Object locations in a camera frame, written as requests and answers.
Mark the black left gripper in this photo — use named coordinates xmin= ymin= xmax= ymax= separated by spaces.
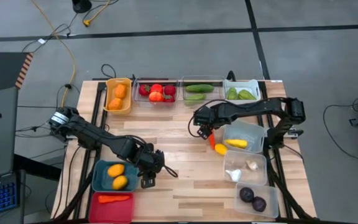
xmin=132 ymin=143 xmax=165 ymax=189

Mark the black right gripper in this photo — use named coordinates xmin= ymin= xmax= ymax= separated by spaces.
xmin=193 ymin=104 xmax=229 ymax=140

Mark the yellow orange mango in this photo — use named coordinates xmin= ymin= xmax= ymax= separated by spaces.
xmin=111 ymin=175 xmax=129 ymax=191

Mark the long yellow squash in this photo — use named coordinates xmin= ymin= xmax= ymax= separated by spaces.
xmin=224 ymin=138 xmax=249 ymax=149

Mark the yellow toy lemon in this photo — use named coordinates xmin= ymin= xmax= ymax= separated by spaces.
xmin=107 ymin=164 xmax=126 ymax=179

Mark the light green cucumber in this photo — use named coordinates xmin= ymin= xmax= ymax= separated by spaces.
xmin=184 ymin=93 xmax=207 ymax=102

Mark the small red toy pepper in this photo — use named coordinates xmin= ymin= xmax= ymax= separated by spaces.
xmin=97 ymin=194 xmax=131 ymax=204

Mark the dark green cucumber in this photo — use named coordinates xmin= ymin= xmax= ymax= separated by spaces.
xmin=185 ymin=83 xmax=215 ymax=93

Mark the green chayote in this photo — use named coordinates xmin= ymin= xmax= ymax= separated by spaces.
xmin=237 ymin=89 xmax=257 ymax=101

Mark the orange tomato with green stem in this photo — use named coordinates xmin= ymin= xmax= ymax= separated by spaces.
xmin=149 ymin=91 xmax=165 ymax=103

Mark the orange lumpy potato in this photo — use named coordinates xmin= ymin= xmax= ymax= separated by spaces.
xmin=108 ymin=97 xmax=124 ymax=111
xmin=114 ymin=83 xmax=128 ymax=100

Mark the frosted grey plastic bin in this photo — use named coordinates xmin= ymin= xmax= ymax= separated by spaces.
xmin=223 ymin=119 xmax=266 ymax=154

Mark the teal plastic basket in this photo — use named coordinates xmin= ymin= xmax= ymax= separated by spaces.
xmin=92 ymin=159 xmax=140 ymax=194

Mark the red plastic basket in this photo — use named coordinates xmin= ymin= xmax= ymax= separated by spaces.
xmin=88 ymin=191 xmax=135 ymax=224

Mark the frosted clear plastic bin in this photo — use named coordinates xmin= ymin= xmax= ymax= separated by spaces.
xmin=222 ymin=150 xmax=268 ymax=186
xmin=234 ymin=181 xmax=280 ymax=219

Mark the white plastic basket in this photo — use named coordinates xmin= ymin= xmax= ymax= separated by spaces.
xmin=223 ymin=78 xmax=261 ymax=102

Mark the yellow plastic basket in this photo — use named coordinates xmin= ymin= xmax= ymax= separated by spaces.
xmin=103 ymin=77 xmax=133 ymax=113

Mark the grey desk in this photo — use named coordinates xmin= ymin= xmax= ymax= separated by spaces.
xmin=0 ymin=86 xmax=20 ymax=181

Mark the black round stand base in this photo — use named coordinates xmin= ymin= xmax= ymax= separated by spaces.
xmin=71 ymin=0 xmax=93 ymax=14

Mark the black mat orange striped edge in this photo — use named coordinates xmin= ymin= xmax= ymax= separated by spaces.
xmin=0 ymin=52 xmax=34 ymax=96

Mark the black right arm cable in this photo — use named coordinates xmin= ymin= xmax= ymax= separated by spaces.
xmin=187 ymin=99 xmax=217 ymax=138

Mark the black curved floor cable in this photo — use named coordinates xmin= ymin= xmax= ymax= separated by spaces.
xmin=321 ymin=105 xmax=358 ymax=162

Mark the black looped cable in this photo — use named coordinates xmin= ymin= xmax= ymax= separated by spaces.
xmin=101 ymin=63 xmax=117 ymax=79

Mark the yellow power cord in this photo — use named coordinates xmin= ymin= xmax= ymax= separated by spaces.
xmin=30 ymin=0 xmax=76 ymax=108

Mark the yellow cord with plug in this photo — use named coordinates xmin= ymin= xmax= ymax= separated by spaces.
xmin=83 ymin=0 xmax=111 ymax=27

